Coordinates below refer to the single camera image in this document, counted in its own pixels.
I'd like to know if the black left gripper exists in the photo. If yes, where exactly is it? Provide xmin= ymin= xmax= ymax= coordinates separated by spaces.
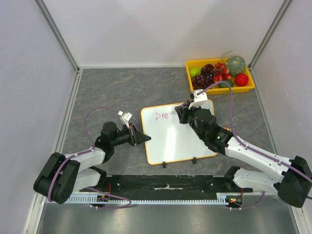
xmin=111 ymin=123 xmax=151 ymax=147

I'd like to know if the white marker with purple cap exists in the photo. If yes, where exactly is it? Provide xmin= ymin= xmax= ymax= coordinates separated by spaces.
xmin=170 ymin=102 xmax=189 ymax=115

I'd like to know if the orange framed whiteboard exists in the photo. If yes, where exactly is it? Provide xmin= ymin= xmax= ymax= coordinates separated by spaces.
xmin=141 ymin=103 xmax=217 ymax=165

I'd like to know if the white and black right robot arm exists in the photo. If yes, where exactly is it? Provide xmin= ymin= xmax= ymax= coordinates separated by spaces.
xmin=175 ymin=105 xmax=312 ymax=208

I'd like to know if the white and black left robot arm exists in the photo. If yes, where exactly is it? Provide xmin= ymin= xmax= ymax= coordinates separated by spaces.
xmin=33 ymin=122 xmax=152 ymax=204

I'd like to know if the dark purple grape bunch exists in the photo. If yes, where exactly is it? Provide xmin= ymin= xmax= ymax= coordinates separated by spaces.
xmin=191 ymin=75 xmax=214 ymax=90

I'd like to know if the green apple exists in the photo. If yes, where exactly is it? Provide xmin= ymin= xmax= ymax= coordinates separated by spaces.
xmin=189 ymin=67 xmax=201 ymax=77

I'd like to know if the dark red grape bunch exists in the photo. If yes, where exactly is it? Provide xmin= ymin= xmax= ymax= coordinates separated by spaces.
xmin=201 ymin=63 xmax=215 ymax=77

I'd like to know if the yellow candy packet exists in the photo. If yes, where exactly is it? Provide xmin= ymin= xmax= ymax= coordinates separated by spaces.
xmin=224 ymin=127 xmax=234 ymax=132

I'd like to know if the yellow plastic fruit tray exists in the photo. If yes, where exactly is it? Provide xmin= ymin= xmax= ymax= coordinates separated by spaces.
xmin=185 ymin=58 xmax=255 ymax=96

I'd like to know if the red cherry cluster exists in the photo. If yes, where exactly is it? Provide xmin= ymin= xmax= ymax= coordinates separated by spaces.
xmin=213 ymin=62 xmax=234 ymax=87

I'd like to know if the red apple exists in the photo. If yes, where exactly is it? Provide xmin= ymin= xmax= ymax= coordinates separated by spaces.
xmin=234 ymin=74 xmax=249 ymax=87

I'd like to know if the green netted melon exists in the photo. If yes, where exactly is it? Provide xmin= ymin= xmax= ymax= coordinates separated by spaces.
xmin=227 ymin=56 xmax=246 ymax=77

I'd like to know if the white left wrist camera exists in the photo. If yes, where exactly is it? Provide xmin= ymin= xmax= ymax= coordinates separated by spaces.
xmin=118 ymin=111 xmax=132 ymax=129

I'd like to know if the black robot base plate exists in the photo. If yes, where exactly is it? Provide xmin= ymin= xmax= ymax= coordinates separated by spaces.
xmin=95 ymin=175 xmax=253 ymax=200

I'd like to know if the left aluminium floor rail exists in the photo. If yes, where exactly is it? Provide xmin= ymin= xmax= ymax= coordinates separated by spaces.
xmin=50 ymin=69 xmax=83 ymax=155

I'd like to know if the light blue slotted cable duct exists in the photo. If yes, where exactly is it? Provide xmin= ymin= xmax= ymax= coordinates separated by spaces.
xmin=64 ymin=193 xmax=238 ymax=205

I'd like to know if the right aluminium frame post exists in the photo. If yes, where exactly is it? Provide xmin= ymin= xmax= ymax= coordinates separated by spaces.
xmin=248 ymin=0 xmax=293 ymax=71

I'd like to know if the aluminium frame post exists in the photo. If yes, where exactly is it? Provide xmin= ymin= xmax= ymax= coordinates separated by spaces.
xmin=34 ymin=0 xmax=80 ymax=73
xmin=248 ymin=0 xmax=293 ymax=71

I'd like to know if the left aluminium frame post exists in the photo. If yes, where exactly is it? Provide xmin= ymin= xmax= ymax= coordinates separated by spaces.
xmin=34 ymin=0 xmax=80 ymax=73

